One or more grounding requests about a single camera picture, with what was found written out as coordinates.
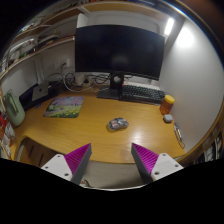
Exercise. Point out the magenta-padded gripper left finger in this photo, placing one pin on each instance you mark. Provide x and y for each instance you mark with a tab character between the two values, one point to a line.
60	165

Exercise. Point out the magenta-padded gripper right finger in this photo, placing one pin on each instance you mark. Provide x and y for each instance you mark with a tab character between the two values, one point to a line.
165	165

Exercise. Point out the transparent computer mouse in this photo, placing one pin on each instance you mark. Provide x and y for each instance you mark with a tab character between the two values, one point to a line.
118	123

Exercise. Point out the flower landscape print mouse pad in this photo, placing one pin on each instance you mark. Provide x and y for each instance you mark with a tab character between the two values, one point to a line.
63	107

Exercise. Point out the small white earbud case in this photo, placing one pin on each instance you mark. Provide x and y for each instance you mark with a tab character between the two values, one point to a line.
167	118

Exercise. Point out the orange bottle with yellow lid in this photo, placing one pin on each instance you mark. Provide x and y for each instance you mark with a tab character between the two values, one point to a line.
166	106

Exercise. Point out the pale green bag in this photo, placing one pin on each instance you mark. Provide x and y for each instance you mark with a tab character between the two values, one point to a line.
15	111

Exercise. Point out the black keyboard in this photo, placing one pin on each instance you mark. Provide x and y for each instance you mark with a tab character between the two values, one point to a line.
141	94

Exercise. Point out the silver mini computer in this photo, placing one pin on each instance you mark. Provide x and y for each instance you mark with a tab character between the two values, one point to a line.
40	92

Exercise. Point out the black low box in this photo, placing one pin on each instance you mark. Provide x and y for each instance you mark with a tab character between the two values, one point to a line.
55	89

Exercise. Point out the white power strip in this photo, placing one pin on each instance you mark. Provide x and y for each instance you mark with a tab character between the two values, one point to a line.
83	81

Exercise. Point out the black computer monitor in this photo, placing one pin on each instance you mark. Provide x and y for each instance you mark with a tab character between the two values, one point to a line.
116	50

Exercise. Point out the bright ceiling light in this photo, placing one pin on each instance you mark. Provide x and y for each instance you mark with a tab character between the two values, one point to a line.
169	26

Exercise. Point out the white wall outlet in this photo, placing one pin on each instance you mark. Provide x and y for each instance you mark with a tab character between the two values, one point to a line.
65	63

